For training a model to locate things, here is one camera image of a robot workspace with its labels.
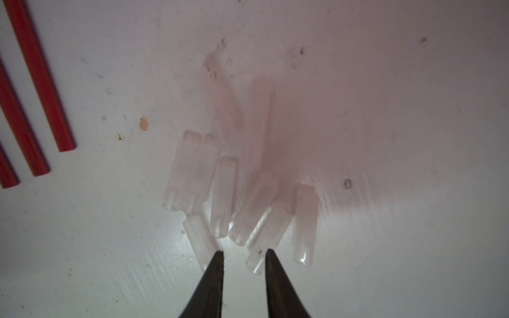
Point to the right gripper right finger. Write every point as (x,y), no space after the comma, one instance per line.
(282,299)

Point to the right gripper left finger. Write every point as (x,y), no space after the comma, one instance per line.
(207,299)

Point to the clear protective cap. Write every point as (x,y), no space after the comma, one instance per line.
(181,170)
(269,237)
(306,209)
(257,203)
(203,244)
(256,118)
(208,155)
(222,199)

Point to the red carving knife short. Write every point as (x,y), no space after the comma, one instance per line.
(21,128)

